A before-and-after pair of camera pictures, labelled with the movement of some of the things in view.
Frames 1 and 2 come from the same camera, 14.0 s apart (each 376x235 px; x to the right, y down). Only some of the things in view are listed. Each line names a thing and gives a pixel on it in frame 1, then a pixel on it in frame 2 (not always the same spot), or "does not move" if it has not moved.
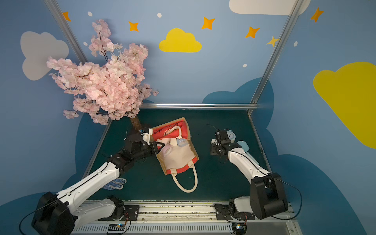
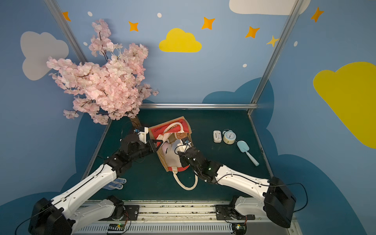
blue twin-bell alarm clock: (231, 135) does not move
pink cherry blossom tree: (106, 86) does not move
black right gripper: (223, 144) -> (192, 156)
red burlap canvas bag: (178, 152) does not move
